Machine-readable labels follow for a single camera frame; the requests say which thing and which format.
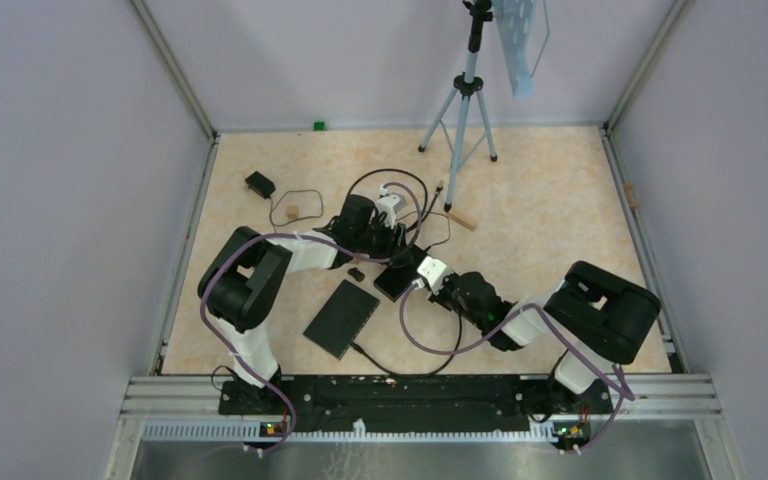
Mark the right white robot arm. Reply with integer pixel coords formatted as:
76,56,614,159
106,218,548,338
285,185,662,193
417,257,662,412

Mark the wooden block on frame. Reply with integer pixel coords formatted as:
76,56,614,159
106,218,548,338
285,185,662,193
623,183,639,212

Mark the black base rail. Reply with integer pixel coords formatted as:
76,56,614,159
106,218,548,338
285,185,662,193
218,374,613,433

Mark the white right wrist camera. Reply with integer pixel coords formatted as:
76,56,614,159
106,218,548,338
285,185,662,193
417,256,453,295

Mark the black network switch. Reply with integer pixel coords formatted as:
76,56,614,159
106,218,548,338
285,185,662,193
373,245,427,302
303,280,380,360

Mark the silver camera tripod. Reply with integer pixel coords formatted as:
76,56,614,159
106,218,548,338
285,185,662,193
417,0,499,213

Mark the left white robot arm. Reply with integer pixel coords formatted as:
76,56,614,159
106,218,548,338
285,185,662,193
197,188,410,414

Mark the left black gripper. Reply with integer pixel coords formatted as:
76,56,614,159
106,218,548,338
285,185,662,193
354,216,415,269

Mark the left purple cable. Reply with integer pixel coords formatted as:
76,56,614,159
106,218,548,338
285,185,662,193
198,181,424,458

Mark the perforated white panel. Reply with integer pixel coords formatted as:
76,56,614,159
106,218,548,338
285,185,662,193
492,0,551,99

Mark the black power adapter with cord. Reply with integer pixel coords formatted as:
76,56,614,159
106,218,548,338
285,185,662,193
244,170,452,256

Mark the small black round connector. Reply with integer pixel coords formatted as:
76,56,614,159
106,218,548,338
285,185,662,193
347,268,365,282

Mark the wooden cube near adapter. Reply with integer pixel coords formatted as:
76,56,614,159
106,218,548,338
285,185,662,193
285,205,299,220

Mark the long wooden block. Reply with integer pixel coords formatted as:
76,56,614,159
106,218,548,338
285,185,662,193
447,209,477,231

